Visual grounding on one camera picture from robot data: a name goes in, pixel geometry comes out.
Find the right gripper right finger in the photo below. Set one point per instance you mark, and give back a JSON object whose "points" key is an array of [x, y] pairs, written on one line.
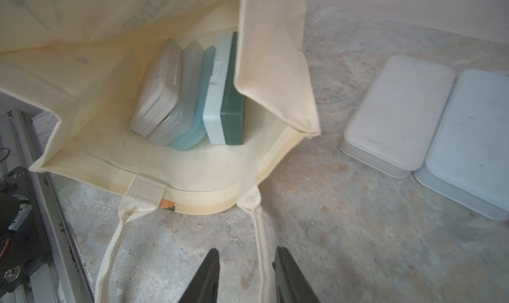
{"points": [[291, 284]]}

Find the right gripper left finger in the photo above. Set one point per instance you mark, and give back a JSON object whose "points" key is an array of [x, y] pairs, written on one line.
{"points": [[203, 288]]}

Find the dark green pencil case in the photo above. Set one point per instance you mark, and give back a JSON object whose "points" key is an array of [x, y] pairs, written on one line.
{"points": [[224, 109]]}

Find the white glossy tin pencil case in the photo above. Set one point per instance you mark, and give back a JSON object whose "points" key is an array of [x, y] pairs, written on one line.
{"points": [[393, 126]]}

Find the pale mint pencil case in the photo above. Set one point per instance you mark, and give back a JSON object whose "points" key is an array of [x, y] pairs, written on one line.
{"points": [[467, 161]]}

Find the floral canvas tote bag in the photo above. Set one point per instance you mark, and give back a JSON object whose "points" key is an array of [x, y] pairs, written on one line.
{"points": [[84, 61]]}

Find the grey teal pencil case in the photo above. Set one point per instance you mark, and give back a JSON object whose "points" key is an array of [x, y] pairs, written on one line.
{"points": [[184, 126]]}

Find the beige tin pencil case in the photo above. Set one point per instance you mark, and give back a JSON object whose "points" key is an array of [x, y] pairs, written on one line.
{"points": [[160, 89]]}

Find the aluminium mounting rail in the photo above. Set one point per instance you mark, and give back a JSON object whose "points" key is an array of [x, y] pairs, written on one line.
{"points": [[62, 278]]}

